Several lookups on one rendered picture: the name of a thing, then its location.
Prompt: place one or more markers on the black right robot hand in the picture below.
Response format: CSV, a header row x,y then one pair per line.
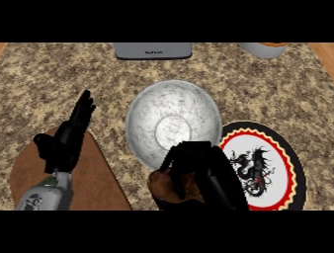
x,y
207,174

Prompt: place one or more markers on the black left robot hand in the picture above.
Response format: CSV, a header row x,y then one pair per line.
x,y
70,138

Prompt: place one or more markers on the brown sweet potato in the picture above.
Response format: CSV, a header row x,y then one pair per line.
x,y
164,187

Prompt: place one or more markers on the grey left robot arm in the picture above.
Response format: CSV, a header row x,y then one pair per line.
x,y
46,196

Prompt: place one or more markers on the dragon print plate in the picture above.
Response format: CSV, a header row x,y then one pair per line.
x,y
266,164

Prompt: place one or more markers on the white marble bowl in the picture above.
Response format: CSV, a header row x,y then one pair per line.
x,y
172,122

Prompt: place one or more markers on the brown wooden cutting board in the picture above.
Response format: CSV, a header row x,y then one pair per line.
x,y
93,184

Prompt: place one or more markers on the grey appliance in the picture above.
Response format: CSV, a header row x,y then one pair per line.
x,y
154,50

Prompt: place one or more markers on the white cup with brown top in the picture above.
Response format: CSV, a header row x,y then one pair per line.
x,y
265,49

